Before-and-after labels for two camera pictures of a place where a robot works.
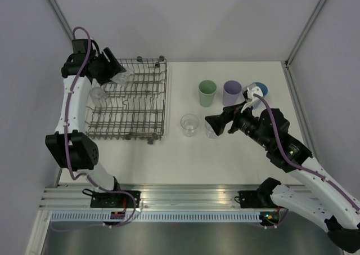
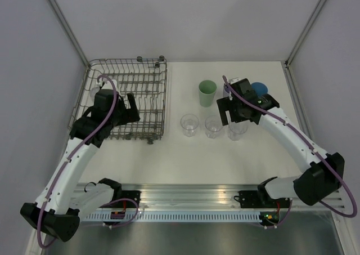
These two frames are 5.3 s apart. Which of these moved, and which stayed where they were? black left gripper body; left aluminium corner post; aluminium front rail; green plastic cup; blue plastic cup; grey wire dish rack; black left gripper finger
Moved: black left gripper body; black left gripper finger
Stayed: blue plastic cup; left aluminium corner post; green plastic cup; aluminium front rail; grey wire dish rack
